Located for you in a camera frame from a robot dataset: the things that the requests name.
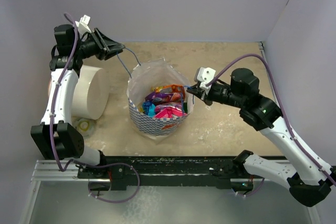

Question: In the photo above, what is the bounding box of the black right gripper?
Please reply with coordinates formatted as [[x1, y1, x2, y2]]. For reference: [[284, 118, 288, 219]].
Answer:
[[187, 81, 246, 108]]

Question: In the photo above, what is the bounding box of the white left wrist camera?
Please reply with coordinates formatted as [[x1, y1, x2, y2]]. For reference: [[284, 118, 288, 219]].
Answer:
[[75, 15, 92, 35]]

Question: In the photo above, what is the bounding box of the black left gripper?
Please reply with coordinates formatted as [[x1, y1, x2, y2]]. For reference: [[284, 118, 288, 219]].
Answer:
[[73, 28, 124, 60]]

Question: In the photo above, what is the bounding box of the orange snack packet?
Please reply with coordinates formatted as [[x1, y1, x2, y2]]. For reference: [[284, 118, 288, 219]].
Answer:
[[158, 84, 184, 93]]

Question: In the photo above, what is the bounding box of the aluminium frame rail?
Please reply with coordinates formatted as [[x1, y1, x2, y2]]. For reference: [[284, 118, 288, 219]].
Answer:
[[31, 160, 109, 182]]

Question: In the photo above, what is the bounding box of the blue checkered paper bag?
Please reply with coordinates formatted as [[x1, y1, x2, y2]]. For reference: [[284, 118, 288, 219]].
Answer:
[[127, 58, 194, 141]]

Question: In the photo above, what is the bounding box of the pink snack packet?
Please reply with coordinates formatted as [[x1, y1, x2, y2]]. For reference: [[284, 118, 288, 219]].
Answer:
[[154, 104, 186, 119]]

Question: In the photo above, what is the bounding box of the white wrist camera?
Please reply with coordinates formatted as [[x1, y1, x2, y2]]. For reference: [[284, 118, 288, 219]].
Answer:
[[75, 15, 92, 35], [194, 67, 216, 91]]

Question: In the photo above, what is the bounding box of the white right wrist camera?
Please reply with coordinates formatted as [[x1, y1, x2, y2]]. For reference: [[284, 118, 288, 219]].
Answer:
[[194, 67, 216, 91]]

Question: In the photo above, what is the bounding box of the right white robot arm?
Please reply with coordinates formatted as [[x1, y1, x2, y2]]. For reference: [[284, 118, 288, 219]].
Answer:
[[187, 67, 335, 207]]

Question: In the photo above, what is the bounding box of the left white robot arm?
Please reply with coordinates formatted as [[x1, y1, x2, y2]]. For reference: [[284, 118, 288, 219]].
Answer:
[[30, 24, 125, 178]]

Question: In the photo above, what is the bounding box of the white round container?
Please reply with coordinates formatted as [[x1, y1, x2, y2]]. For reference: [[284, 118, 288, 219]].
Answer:
[[48, 64, 110, 121]]

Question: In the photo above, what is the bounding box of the green snack packet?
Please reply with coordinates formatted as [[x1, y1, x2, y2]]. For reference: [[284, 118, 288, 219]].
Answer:
[[183, 99, 188, 114]]

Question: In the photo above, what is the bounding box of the blue snack wrapper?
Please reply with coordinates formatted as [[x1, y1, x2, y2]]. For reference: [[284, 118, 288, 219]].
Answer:
[[142, 101, 155, 117]]

